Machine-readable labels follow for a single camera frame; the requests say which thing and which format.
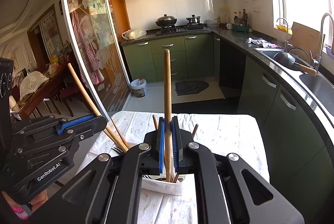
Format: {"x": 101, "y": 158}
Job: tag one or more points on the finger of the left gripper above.
{"x": 94, "y": 120}

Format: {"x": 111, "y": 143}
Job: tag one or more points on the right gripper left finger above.
{"x": 107, "y": 190}

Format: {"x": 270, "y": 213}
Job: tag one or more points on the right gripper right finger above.
{"x": 228, "y": 189}

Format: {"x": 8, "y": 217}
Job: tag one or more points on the black plastic fork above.
{"x": 118, "y": 150}

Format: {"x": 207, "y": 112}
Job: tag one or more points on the white plastic utensil holder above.
{"x": 164, "y": 186}

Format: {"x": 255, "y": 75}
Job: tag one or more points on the dark wooden chopstick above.
{"x": 168, "y": 116}

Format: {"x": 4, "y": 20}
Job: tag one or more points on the steel kitchen sink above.
{"x": 317, "y": 87}

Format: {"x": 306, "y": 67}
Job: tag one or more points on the chrome kitchen faucet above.
{"x": 321, "y": 39}

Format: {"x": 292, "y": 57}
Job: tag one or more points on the left hand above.
{"x": 36, "y": 202}

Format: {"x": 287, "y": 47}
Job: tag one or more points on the wooden dining table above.
{"x": 47, "y": 90}

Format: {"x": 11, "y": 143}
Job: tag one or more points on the red checkered apron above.
{"x": 87, "y": 51}

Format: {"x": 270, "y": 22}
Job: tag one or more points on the white floral tablecloth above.
{"x": 222, "y": 134}

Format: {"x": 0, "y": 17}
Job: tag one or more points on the white trash bin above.
{"x": 138, "y": 87}

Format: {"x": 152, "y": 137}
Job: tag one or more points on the glass sliding door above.
{"x": 95, "y": 17}

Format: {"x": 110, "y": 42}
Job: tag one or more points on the white plastic bag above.
{"x": 133, "y": 34}

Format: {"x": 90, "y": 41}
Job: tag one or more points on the dark floor mat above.
{"x": 190, "y": 87}

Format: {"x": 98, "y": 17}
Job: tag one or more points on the black wok with lid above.
{"x": 166, "y": 21}

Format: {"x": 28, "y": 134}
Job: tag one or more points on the small steel pot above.
{"x": 193, "y": 20}

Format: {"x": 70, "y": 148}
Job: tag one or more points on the crumpled cloth on counter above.
{"x": 261, "y": 43}

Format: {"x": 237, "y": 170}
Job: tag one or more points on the condiment bottles tray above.
{"x": 241, "y": 22}

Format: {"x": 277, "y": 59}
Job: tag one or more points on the wooden cutting board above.
{"x": 306, "y": 38}

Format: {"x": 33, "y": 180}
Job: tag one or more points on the black pan wooden handle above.
{"x": 287, "y": 60}

